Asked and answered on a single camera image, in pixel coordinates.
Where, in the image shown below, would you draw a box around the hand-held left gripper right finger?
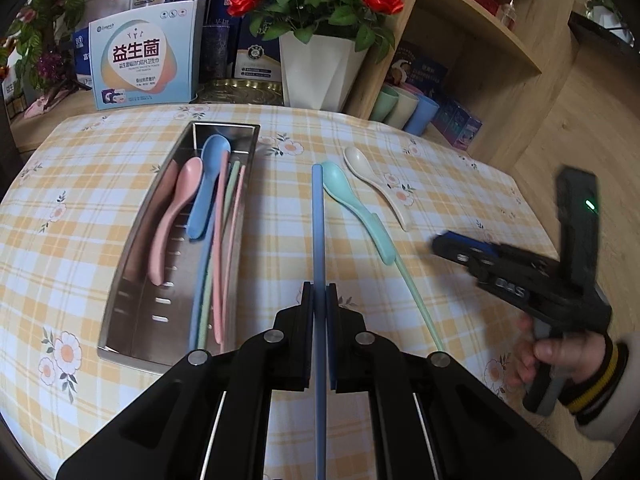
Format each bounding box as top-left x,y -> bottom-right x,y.
325,282 -> 583,480

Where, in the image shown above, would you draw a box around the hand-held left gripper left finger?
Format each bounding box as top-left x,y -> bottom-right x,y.
55,281 -> 317,480

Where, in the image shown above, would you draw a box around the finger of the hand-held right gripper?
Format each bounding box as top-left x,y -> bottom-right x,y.
439,231 -> 501,260
431,237 -> 483,281

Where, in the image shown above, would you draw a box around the beige spoon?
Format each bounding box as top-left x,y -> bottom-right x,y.
344,146 -> 415,232

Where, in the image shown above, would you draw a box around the teal spoon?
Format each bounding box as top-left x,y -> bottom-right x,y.
320,161 -> 396,265

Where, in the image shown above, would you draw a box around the stainless steel utensil tray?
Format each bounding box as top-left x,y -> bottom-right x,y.
97,121 -> 261,373

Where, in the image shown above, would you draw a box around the pink spoon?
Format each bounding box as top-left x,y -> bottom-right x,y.
147,157 -> 205,286

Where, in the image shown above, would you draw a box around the blue spoon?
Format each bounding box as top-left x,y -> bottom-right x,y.
186,135 -> 232,240

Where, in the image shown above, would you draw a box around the person's right forearm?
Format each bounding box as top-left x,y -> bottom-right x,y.
557,332 -> 640,443

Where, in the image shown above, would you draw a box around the person's right hand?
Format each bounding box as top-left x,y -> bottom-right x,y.
515,315 -> 608,391

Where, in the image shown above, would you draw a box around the small purple-blue boxes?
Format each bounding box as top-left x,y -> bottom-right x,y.
432,97 -> 483,150

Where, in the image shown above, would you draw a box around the blue cup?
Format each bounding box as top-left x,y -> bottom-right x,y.
404,95 -> 440,137

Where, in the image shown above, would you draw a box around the beige cup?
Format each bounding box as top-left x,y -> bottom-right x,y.
387,87 -> 420,130

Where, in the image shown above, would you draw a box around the green cup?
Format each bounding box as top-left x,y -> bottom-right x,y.
370,85 -> 401,123

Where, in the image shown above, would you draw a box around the wooden shelf unit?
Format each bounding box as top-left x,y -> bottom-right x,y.
345,0 -> 591,171

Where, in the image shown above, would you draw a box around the dark moon-print box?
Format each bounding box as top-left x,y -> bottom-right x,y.
385,42 -> 448,98

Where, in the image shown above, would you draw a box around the white faceted flower pot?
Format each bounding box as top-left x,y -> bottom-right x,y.
279,30 -> 373,111

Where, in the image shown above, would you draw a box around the gold tin tray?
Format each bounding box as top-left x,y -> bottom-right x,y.
195,79 -> 286,107

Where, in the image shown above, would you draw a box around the yellow checked floral tablecloth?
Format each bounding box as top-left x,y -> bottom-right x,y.
0,102 -> 561,480

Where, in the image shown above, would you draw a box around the dark blue white-label box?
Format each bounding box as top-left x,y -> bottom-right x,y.
235,15 -> 283,83

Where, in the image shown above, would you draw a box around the purple patterned box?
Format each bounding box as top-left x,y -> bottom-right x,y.
200,20 -> 241,86

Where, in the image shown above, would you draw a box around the light blue printed box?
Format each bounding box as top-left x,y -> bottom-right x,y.
89,0 -> 207,111

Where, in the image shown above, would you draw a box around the white and blue box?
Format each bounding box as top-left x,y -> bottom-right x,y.
72,30 -> 96,91

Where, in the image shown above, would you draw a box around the pink flower plant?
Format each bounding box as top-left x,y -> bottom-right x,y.
0,0 -> 123,111

